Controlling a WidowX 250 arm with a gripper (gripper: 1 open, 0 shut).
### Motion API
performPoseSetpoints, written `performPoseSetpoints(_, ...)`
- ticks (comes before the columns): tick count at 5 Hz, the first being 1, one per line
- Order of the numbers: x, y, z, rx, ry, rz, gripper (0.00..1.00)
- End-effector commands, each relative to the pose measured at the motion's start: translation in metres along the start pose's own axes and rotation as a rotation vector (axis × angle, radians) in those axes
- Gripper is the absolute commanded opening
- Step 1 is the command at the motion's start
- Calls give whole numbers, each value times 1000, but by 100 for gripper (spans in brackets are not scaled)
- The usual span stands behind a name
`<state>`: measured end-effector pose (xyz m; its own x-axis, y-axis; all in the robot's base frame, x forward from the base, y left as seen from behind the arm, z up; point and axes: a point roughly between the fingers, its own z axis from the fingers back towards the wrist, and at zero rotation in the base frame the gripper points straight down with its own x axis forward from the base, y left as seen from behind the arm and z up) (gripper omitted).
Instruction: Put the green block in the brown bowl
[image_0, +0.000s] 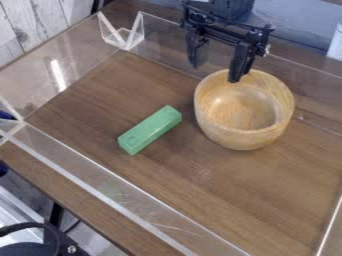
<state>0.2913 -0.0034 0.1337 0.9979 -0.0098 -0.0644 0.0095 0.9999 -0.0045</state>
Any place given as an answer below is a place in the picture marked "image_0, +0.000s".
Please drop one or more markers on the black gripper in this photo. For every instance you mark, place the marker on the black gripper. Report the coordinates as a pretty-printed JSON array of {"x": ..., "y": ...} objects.
[{"x": 222, "y": 19}]

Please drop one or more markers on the green rectangular block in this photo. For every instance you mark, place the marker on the green rectangular block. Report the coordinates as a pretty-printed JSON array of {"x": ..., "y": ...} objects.
[{"x": 138, "y": 137}]

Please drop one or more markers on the brown wooden bowl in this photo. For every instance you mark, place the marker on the brown wooden bowl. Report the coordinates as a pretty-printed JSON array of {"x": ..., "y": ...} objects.
[{"x": 244, "y": 115}]

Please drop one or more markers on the clear acrylic tray walls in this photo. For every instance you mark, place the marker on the clear acrylic tray walls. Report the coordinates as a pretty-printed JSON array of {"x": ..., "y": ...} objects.
[{"x": 187, "y": 197}]

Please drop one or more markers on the black table leg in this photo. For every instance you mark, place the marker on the black table leg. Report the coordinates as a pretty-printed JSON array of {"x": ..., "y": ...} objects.
[{"x": 57, "y": 215}]

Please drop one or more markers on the black metal bracket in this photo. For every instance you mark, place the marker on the black metal bracket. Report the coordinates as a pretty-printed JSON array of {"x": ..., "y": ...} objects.
[{"x": 70, "y": 248}]

